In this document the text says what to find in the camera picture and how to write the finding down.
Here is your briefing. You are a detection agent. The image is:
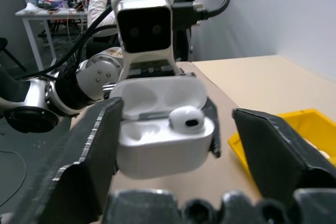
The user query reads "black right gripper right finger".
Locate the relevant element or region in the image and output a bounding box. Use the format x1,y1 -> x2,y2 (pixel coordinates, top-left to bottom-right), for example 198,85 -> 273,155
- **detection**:
232,108 -> 336,199

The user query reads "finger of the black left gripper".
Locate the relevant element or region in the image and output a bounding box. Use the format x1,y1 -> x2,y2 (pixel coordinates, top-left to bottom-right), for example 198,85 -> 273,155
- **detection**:
201,97 -> 222,159

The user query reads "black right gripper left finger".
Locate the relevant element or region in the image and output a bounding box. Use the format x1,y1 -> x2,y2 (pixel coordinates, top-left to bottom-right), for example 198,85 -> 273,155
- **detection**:
10,97 -> 124,224

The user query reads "white earbud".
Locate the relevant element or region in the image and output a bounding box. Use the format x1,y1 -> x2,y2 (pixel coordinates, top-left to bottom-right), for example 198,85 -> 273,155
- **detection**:
167,105 -> 205,133

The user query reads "white earbud charging case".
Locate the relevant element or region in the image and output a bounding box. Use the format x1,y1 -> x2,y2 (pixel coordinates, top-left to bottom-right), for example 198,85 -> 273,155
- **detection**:
109,76 -> 215,180

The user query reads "yellow plastic bin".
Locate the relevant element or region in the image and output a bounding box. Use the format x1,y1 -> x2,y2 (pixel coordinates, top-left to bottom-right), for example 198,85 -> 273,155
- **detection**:
227,108 -> 336,175

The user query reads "small beige object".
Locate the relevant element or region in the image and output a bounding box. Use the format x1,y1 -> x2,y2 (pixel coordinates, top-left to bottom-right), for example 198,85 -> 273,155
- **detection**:
306,140 -> 332,159

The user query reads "person in white shirt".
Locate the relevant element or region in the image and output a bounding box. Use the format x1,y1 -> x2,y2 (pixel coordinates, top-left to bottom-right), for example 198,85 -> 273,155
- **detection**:
86,0 -> 148,39

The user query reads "white desk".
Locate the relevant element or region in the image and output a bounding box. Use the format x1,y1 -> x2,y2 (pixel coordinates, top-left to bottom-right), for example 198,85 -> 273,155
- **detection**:
15,6 -> 89,72

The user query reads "thin white cable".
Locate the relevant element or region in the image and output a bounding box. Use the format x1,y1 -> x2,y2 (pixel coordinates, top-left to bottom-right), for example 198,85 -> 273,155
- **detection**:
0,149 -> 27,206

